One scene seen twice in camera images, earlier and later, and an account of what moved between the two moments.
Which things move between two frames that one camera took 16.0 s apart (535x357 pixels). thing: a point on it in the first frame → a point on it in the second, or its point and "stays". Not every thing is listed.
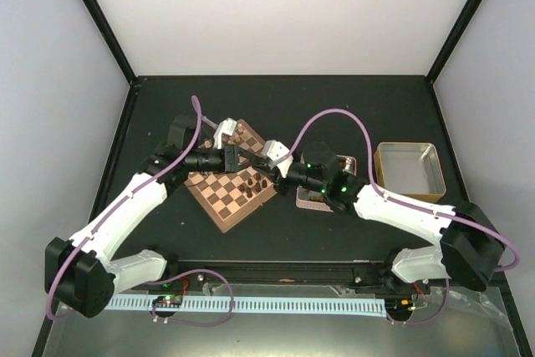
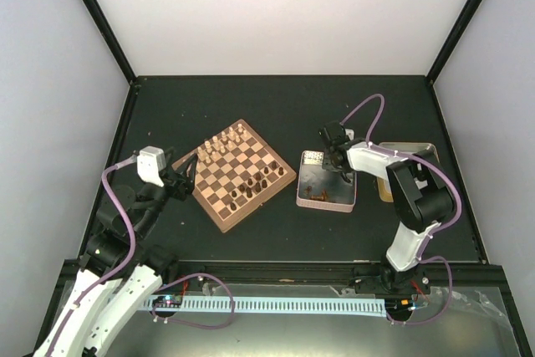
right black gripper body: x=278 y=184 → x=339 y=168
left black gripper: x=231 y=158 → x=181 y=185
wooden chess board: x=231 y=196 stays
